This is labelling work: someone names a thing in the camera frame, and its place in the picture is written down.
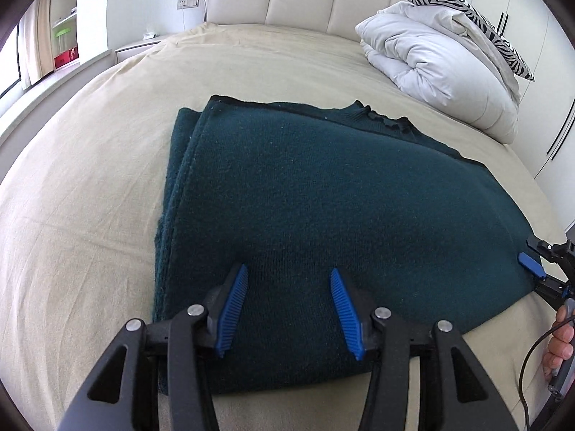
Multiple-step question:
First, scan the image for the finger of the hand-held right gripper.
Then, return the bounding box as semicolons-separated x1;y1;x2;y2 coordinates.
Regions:
517;233;575;279
534;277;575;311

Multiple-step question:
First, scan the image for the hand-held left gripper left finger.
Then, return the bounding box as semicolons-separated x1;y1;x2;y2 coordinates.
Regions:
58;264;249;431

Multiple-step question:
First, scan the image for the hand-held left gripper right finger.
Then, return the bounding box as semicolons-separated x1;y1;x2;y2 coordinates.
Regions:
330;268;519;431

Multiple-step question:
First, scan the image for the dark green knit sweater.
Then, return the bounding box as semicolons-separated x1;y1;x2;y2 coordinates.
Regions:
153;94;546;396

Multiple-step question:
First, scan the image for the person's right hand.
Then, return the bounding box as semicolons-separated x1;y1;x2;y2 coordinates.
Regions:
541;298;575;380

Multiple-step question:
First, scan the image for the bed with beige sheet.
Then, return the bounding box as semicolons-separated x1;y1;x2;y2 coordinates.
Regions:
0;22;575;431

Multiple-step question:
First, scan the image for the folded white duvet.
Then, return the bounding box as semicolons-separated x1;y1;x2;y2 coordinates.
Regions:
355;2;524;144

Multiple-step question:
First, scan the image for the white wardrobe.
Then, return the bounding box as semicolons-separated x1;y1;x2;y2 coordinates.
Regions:
471;0;575;180

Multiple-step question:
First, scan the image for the zebra print pillow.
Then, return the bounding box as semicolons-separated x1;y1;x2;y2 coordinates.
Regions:
388;0;535;82

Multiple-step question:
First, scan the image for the white window ledge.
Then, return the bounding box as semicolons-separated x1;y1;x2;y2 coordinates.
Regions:
0;49;118;147

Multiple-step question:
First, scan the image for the white nightstand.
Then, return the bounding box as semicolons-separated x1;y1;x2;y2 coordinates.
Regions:
116;36;168;62

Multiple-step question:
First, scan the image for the red box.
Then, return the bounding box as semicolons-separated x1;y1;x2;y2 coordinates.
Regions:
54;49;80;69

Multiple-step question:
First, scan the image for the beige curtain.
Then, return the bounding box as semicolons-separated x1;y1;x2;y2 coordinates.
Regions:
20;0;55;87

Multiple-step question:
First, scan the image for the black cable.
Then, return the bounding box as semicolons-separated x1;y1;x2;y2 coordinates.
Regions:
516;323;562;431

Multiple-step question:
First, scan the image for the white wall shelf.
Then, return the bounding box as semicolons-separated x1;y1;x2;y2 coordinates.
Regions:
49;0;84;71

